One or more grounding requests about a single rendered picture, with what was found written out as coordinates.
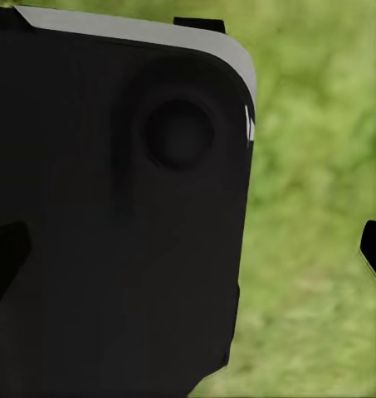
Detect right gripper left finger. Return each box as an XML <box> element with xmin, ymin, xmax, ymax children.
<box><xmin>0</xmin><ymin>221</ymin><xmax>32</xmax><ymax>302</ymax></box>

